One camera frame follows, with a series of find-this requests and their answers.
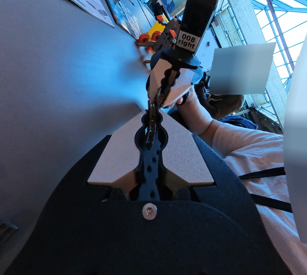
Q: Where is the grey orange toy robot chassis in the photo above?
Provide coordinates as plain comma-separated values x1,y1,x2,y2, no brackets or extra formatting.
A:
135,15,183,63

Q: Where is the grey desk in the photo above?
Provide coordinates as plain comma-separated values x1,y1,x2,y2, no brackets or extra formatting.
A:
0,0,154,275

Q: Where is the person's right hand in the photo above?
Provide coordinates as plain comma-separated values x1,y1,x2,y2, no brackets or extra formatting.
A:
165,86,197,110

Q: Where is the black strap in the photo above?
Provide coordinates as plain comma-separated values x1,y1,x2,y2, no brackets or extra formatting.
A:
239,167,293,213

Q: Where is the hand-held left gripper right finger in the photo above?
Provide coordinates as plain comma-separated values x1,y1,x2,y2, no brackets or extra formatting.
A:
159,109,215,191

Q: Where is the yellow plastic bin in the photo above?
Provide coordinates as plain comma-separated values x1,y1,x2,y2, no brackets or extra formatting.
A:
147,15,169,40

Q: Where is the grey toy track chain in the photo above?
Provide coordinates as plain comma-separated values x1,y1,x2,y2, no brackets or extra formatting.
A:
145,88,160,149

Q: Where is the person's right forearm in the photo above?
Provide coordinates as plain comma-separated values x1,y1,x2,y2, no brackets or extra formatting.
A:
177,93,214,136

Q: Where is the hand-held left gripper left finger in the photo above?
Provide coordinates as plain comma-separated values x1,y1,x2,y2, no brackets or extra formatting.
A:
87,110,146,199

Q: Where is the dark blue bag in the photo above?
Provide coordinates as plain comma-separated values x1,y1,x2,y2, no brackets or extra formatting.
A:
219,116,258,130

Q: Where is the blue printed leaflet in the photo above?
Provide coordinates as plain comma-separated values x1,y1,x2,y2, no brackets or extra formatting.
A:
99,0,144,40

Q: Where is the row of grey track links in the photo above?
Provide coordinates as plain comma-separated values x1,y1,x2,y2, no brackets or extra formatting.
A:
0,221,18,239

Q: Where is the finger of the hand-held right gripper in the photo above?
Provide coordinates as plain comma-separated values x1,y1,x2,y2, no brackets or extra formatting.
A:
163,68,194,108
148,60,172,103

